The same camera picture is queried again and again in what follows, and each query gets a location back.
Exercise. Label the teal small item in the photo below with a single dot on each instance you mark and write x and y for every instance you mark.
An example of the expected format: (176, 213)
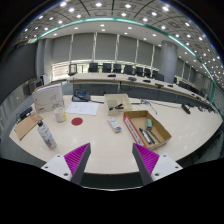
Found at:
(149, 124)

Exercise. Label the white ceramic cup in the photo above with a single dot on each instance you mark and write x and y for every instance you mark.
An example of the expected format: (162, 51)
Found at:
(59, 115)

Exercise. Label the long curved conference desk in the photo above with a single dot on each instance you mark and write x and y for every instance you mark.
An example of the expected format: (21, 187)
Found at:
(133, 81)

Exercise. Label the round ceiling lights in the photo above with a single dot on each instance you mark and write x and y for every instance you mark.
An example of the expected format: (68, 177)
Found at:
(99, 4)

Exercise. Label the brown paper envelope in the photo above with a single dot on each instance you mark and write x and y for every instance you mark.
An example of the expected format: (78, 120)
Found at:
(26, 126)

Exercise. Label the black flat device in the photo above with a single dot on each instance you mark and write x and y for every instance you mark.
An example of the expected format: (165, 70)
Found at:
(25, 113)

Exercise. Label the black pens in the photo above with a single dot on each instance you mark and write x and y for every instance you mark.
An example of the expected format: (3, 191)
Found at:
(146, 136)

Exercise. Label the white paper ream box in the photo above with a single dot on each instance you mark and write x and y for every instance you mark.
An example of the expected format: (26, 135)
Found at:
(48, 98)

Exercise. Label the flat round red coaster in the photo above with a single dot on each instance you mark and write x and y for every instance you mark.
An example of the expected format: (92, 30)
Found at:
(77, 121)

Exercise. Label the brown cardboard box red edge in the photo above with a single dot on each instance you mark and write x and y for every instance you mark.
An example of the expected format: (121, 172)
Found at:
(160, 130)

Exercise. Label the small white carton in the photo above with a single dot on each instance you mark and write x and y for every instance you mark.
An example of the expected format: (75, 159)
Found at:
(114, 124)

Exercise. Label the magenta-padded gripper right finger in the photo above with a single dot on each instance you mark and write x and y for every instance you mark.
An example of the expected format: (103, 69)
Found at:
(146, 160)

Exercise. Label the row of black office chairs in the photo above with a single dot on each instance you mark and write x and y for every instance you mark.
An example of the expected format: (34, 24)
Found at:
(106, 67)

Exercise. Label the black desk phone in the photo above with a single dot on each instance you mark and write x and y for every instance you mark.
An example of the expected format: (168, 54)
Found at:
(81, 97)

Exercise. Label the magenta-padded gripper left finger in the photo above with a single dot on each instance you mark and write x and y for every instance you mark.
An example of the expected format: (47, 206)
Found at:
(76, 160)

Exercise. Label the white printed paper sheet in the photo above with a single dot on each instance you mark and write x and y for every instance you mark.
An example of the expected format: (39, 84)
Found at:
(82, 108)

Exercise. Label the clear plastic water bottle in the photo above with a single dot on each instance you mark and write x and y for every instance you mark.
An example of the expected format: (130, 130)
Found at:
(46, 136)

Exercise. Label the white open organizer box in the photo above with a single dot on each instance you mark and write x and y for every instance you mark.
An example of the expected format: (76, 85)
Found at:
(116, 99)

